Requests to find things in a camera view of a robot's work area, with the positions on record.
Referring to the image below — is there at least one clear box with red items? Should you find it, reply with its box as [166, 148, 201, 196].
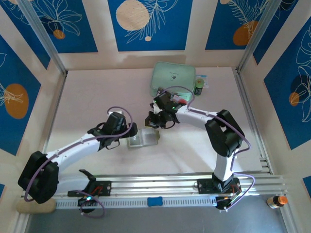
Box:
[126, 128, 161, 148]

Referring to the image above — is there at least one mint green zip pouch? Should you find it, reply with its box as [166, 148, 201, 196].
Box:
[149, 62, 197, 98]

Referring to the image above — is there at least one small green bottle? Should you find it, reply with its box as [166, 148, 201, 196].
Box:
[193, 79, 205, 96]

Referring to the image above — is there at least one blue and white packet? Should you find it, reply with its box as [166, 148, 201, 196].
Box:
[195, 74, 209, 89]

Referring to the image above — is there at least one blue bone-shaped clip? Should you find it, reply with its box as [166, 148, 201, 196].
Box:
[147, 197, 163, 207]

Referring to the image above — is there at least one small black electronics board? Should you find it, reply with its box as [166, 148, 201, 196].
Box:
[215, 196, 235, 211]
[77, 196, 98, 207]

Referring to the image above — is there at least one beige foam block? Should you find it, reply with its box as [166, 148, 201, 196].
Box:
[16, 200, 57, 214]

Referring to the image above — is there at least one orange-capped small bottle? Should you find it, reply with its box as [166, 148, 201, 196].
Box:
[266, 195, 288, 209]

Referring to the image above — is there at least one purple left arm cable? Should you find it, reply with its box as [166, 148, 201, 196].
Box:
[24, 106, 134, 218]

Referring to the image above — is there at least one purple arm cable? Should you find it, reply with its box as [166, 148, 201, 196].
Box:
[24, 106, 134, 218]
[159, 86, 256, 212]

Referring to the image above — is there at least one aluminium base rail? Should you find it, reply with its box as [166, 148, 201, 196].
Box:
[20, 172, 288, 198]

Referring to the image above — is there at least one grey slotted cable duct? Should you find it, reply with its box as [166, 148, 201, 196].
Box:
[55, 196, 217, 209]

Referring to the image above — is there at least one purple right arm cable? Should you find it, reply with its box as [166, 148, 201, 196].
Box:
[159, 86, 256, 212]

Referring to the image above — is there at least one aluminium frame post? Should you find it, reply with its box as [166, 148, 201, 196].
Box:
[237, 0, 285, 71]
[18, 0, 68, 75]

